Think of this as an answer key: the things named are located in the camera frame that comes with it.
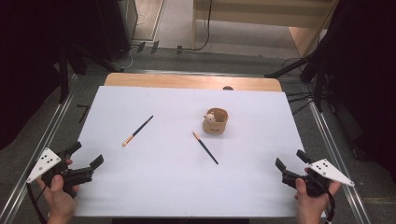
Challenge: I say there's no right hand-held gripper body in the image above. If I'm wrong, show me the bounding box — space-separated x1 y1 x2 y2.
281 159 356 199

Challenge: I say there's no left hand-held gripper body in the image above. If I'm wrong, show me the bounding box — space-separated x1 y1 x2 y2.
26 147 94 199

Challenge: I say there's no dark chopstick with orange end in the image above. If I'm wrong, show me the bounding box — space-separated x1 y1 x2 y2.
121 115 154 147
191 131 219 165

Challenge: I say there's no beige cup with small figure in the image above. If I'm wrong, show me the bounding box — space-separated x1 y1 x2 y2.
202 107 230 135

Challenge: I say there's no person's right hand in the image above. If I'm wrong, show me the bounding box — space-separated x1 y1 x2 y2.
293 177 342 224

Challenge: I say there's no person's left hand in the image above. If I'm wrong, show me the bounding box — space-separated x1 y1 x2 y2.
35 174 77 224

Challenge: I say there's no black metal stand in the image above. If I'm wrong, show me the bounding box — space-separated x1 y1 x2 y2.
58 46 70 105

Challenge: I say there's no white table mat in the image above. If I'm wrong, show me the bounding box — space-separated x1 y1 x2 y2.
73 86 326 218

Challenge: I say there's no black tripod stand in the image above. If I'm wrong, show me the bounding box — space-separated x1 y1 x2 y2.
264 18 340 113

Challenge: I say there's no wooden table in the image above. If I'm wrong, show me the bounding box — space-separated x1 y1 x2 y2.
104 73 283 92

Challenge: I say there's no dark cabinet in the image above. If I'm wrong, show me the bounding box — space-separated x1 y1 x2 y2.
92 0 138 61

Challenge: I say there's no light wooden furniture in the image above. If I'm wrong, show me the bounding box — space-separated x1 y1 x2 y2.
191 0 339 58

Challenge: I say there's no metal floor rail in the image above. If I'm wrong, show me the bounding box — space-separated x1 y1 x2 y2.
303 83 372 224
0 74 78 224

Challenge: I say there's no black bracket on floor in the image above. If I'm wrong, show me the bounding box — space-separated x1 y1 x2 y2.
77 104 92 124

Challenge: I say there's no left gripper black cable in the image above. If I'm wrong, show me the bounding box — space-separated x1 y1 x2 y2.
26 182 49 224

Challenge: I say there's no white floor cable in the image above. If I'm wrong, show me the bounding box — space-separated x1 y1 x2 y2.
113 45 139 70

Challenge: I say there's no black floor cable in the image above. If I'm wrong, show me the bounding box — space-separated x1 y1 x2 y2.
162 0 214 52

